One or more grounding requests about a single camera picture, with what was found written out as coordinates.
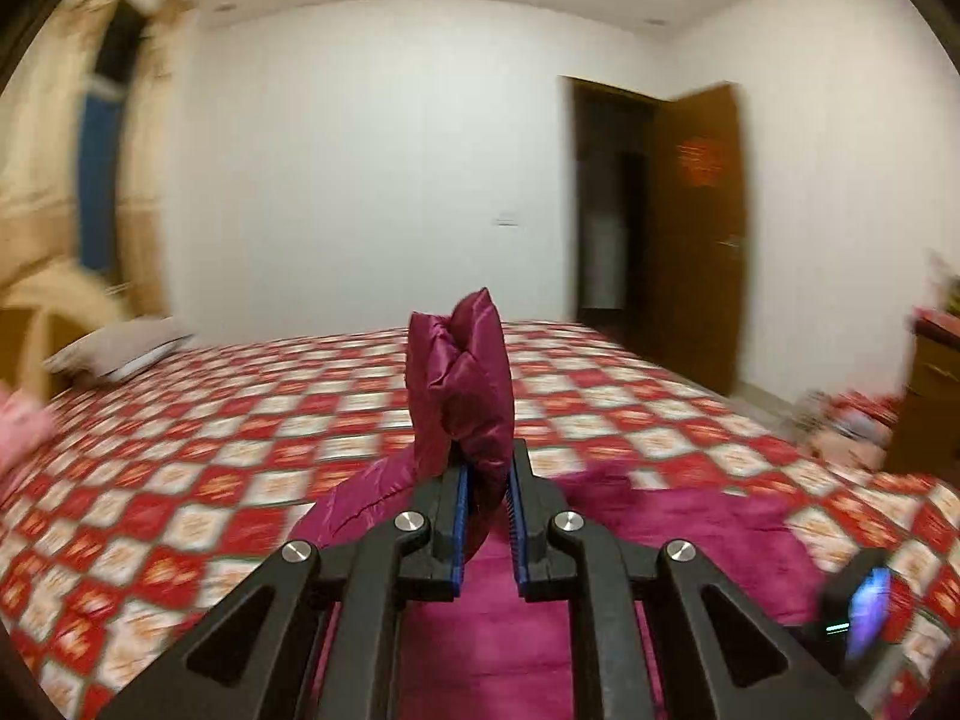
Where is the wooden cabinet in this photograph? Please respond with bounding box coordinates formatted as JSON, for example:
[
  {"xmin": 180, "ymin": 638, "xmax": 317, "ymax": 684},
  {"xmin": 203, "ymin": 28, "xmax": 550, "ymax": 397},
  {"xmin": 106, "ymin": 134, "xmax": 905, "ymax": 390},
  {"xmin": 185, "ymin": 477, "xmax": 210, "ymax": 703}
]
[{"xmin": 889, "ymin": 307, "xmax": 960, "ymax": 481}]

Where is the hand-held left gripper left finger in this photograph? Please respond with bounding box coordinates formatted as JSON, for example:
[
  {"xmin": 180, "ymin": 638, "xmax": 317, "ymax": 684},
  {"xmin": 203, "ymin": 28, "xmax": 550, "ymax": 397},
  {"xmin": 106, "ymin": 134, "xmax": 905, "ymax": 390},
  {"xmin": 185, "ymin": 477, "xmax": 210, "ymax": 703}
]
[{"xmin": 97, "ymin": 461, "xmax": 473, "ymax": 720}]

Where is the dark wooden door frame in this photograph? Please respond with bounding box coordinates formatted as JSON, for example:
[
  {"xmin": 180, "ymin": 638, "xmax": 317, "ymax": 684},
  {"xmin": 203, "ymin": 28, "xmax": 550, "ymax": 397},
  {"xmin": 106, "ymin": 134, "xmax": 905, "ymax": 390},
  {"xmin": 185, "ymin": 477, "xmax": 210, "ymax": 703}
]
[{"xmin": 559, "ymin": 75, "xmax": 668, "ymax": 331}]

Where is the magenta down jacket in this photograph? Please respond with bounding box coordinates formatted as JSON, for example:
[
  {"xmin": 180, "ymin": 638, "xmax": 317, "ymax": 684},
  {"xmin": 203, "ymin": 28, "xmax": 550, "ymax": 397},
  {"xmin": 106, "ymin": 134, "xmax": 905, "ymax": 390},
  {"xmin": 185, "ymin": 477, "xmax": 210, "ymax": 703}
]
[{"xmin": 289, "ymin": 289, "xmax": 826, "ymax": 720}]

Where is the red door decoration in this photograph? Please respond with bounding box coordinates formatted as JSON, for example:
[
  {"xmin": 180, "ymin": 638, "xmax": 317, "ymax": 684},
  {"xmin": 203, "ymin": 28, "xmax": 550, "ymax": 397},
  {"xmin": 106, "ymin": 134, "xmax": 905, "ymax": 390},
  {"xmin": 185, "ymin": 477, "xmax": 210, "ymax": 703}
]
[{"xmin": 675, "ymin": 135, "xmax": 728, "ymax": 188}]

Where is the beige patterned curtain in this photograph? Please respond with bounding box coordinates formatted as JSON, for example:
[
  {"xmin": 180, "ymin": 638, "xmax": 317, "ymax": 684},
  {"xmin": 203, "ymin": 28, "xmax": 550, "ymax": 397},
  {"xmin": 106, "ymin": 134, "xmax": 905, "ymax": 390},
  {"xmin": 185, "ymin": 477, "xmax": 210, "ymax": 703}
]
[
  {"xmin": 0, "ymin": 15, "xmax": 98, "ymax": 278},
  {"xmin": 112, "ymin": 0, "xmax": 190, "ymax": 316}
]

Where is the pink pillow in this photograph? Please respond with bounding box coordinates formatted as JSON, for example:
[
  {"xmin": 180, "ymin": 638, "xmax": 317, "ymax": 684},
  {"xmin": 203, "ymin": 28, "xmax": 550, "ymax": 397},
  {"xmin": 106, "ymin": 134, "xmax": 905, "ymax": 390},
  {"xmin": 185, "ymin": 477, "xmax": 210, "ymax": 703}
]
[{"xmin": 0, "ymin": 382, "xmax": 57, "ymax": 475}]

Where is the wooden headboard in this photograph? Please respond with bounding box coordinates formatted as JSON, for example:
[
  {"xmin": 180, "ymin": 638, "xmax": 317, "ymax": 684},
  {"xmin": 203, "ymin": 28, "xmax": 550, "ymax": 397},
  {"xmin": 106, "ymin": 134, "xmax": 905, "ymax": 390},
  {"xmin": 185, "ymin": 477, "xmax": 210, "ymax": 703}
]
[{"xmin": 0, "ymin": 262, "xmax": 132, "ymax": 398}]

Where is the pile of clothes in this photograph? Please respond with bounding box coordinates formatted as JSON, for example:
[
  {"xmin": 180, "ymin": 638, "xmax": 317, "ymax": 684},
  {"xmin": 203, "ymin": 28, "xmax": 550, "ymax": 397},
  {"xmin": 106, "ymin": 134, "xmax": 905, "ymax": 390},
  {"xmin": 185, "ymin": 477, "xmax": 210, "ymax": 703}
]
[{"xmin": 787, "ymin": 386, "xmax": 901, "ymax": 467}]

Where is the brown wooden door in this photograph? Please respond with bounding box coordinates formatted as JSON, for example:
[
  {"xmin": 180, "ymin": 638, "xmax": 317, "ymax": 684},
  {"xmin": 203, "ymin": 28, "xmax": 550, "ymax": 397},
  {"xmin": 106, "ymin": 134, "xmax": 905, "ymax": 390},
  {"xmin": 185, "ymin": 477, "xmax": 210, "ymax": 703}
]
[{"xmin": 649, "ymin": 82, "xmax": 751, "ymax": 398}]

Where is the window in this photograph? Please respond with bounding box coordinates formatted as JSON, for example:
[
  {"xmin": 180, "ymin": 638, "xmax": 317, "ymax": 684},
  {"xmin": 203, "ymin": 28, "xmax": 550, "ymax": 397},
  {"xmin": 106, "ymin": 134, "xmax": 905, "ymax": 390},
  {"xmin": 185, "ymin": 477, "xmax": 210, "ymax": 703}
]
[{"xmin": 75, "ymin": 0, "xmax": 151, "ymax": 278}]

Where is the grey pillow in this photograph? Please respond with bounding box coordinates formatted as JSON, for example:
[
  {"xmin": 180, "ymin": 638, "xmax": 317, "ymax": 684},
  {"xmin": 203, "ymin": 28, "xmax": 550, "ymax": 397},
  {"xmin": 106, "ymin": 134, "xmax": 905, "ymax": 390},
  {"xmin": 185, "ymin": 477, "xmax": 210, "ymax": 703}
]
[{"xmin": 41, "ymin": 315, "xmax": 200, "ymax": 383}]

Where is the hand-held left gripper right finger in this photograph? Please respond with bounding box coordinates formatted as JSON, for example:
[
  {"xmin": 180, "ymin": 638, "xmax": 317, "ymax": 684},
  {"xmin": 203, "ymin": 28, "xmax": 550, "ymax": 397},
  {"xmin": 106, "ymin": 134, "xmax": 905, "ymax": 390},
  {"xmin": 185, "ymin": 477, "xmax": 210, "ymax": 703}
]
[{"xmin": 506, "ymin": 439, "xmax": 863, "ymax": 720}]

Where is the red checkered bed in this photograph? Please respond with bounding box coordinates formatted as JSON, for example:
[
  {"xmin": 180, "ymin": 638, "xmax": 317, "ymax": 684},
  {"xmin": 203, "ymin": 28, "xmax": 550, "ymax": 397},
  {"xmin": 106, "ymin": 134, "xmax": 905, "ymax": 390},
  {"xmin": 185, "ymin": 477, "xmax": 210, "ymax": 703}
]
[{"xmin": 0, "ymin": 319, "xmax": 960, "ymax": 720}]

